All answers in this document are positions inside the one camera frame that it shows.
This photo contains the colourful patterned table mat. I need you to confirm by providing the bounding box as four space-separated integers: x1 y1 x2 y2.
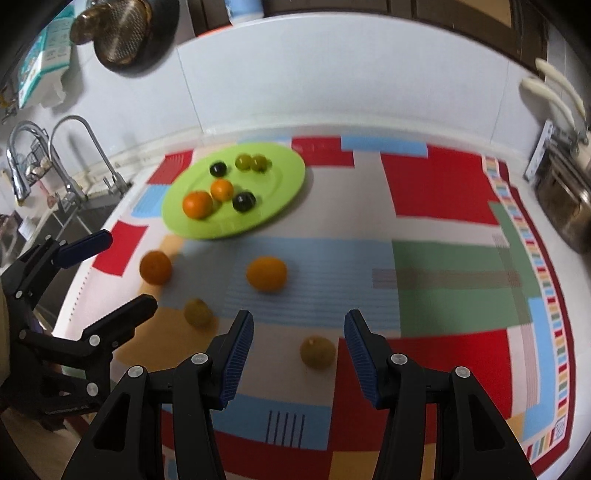
53 134 575 480

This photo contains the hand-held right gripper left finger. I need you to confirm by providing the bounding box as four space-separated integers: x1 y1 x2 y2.
60 310 254 480

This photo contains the yellow-green round fruit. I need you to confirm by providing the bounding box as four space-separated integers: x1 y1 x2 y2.
184 298 214 328
300 336 336 369

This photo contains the black frying pan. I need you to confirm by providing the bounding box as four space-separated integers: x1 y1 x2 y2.
92 0 181 75

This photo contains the large orange tangerine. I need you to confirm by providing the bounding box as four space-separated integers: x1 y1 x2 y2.
182 191 214 219

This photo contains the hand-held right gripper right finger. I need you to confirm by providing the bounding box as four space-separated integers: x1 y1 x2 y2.
344 309 539 480

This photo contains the thin gooseneck faucet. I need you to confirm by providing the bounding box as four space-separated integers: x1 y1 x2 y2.
48 115 132 197

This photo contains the thick chrome faucet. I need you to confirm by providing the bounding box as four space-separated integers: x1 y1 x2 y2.
7 121 81 213

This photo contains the stainless steel pot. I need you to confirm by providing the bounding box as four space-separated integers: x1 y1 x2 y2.
536 148 591 253

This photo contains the golden mesh strainer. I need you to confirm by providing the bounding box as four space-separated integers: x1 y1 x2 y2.
97 0 152 64

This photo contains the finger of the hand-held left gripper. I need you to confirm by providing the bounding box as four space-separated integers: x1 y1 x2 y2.
82 294 158 358
2 231 114 303

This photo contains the white pump bottle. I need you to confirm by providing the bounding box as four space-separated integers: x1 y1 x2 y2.
226 0 265 25

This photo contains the brass ladle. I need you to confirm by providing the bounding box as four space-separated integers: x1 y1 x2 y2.
70 7 110 45

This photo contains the black wire basket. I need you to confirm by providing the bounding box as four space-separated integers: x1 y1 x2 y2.
23 142 52 179

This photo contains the teal tissue pack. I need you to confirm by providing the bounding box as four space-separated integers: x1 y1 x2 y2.
16 7 78 109

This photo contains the stainless steel sink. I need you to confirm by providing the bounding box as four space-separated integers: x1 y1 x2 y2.
0 203 122 269

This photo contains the green plate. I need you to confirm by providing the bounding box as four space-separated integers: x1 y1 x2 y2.
161 143 306 239

